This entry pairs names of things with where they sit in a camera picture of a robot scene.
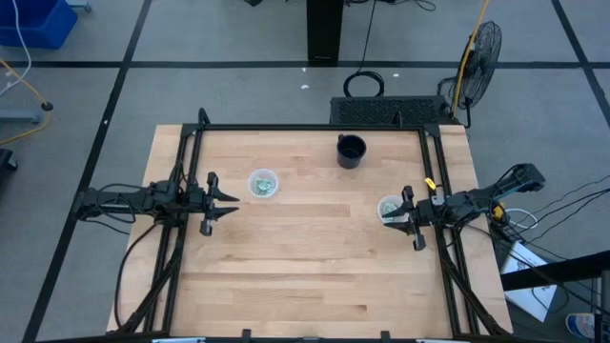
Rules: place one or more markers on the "white printed paper packet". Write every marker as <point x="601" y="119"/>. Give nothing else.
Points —
<point x="261" y="187"/>
<point x="389" y="207"/>

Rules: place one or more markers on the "white cardboard box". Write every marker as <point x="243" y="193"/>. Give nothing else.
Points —
<point x="529" y="286"/>

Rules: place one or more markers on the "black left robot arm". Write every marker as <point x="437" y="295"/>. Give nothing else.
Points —
<point x="124" y="200"/>

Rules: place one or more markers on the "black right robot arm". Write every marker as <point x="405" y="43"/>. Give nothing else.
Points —
<point x="476" y="202"/>

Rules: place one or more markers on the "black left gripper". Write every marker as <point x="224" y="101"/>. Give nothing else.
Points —
<point x="206" y="228"/>

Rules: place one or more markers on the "blue plastic bin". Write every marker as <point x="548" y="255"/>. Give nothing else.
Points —
<point x="33" y="21"/>

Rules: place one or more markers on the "grey stand foot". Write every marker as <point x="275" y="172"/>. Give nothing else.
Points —
<point x="19" y="115"/>

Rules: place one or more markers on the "black enamel mug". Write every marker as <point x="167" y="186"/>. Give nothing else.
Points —
<point x="351" y="152"/>

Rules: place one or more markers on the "clear plastic deli container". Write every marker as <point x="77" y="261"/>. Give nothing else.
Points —
<point x="381" y="202"/>
<point x="251" y="178"/>

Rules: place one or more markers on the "black floor fan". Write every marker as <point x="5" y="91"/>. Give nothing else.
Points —
<point x="483" y="71"/>

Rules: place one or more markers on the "black computer tower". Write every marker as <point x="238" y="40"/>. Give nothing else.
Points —
<point x="381" y="110"/>

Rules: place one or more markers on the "black aluminium table frame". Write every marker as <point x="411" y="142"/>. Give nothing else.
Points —
<point x="310" y="127"/>

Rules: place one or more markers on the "tall black pillar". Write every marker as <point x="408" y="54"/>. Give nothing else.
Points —
<point x="325" y="33"/>

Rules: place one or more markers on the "yellow tag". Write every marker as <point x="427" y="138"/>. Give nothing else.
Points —
<point x="430" y="183"/>

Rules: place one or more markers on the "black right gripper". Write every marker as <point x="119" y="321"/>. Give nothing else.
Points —
<point x="419" y="238"/>

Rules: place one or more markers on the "white blue shoe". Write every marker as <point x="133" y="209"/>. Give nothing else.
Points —
<point x="580" y="326"/>

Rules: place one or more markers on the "black metal beam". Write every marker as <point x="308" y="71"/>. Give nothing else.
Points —
<point x="557" y="271"/>

